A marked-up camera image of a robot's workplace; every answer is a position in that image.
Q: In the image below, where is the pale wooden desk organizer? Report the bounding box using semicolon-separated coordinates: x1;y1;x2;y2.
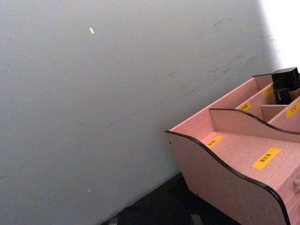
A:
165;72;300;225

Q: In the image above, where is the black table cloth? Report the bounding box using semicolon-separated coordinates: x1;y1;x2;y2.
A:
101;172;241;225

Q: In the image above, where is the black box in organizer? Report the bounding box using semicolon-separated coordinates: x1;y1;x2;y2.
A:
271;67;300;95

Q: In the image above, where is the small black block red mark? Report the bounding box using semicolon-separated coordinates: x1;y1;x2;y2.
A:
274;88;293;105

